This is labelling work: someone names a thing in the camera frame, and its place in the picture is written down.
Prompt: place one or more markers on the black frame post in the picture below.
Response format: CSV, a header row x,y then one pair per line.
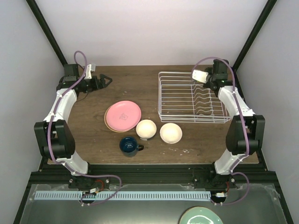
x,y
254,32
46,30

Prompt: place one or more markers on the tan bottom plate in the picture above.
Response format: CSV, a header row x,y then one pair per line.
x,y
107,125

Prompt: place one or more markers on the beige floral bowl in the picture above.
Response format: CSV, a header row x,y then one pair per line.
x,y
171,133

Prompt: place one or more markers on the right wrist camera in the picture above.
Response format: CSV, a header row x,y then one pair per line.
x,y
199,76

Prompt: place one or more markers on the teal white bowl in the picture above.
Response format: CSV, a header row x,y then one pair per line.
x,y
146,129

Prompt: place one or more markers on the dark blue mug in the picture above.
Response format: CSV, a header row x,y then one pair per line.
x,y
129,146

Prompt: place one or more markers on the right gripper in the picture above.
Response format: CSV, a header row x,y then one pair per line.
x,y
210,69

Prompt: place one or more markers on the black right frame post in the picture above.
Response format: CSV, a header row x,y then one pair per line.
x,y
254,32

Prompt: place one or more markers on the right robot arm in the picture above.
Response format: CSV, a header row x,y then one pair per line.
x,y
245,133

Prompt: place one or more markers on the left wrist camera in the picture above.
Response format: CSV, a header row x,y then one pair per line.
x,y
89,70

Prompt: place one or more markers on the teal plate on wood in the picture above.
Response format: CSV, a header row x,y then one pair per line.
x,y
199,215

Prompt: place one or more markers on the pink plate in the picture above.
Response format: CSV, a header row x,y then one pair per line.
x,y
123,115

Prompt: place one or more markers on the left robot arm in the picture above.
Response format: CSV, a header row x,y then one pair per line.
x,y
53,135

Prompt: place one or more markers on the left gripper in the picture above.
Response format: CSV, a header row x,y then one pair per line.
x,y
101,84

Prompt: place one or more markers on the white wire dish rack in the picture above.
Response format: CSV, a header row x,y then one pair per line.
x,y
183,100

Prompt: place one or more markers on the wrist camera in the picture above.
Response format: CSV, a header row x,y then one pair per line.
x,y
89,70
199,76

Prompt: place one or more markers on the black left frame post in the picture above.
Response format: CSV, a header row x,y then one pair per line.
x,y
46,30

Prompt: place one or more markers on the light blue slotted strip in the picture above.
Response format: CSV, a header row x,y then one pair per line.
x,y
125,195

